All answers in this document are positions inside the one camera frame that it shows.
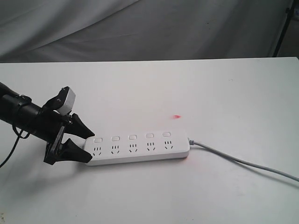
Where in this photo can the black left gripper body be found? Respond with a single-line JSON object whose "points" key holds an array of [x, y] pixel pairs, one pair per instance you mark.
{"points": [[54, 127]]}

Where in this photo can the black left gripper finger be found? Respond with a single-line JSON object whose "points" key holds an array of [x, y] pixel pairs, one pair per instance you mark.
{"points": [[69, 151], [74, 126]]}

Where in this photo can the white five-outlet power strip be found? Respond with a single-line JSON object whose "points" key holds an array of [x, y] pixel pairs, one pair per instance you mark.
{"points": [[129, 147]]}

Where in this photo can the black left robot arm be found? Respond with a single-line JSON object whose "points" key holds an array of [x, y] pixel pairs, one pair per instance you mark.
{"points": [[22, 114]]}

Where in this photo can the grey backdrop cloth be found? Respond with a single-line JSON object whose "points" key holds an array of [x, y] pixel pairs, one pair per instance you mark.
{"points": [[138, 30]]}

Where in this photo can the black tripod stand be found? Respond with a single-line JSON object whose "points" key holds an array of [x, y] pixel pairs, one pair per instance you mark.
{"points": [[289, 11]]}

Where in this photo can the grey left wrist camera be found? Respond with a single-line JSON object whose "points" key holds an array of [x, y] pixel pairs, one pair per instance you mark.
{"points": [[67, 97]]}

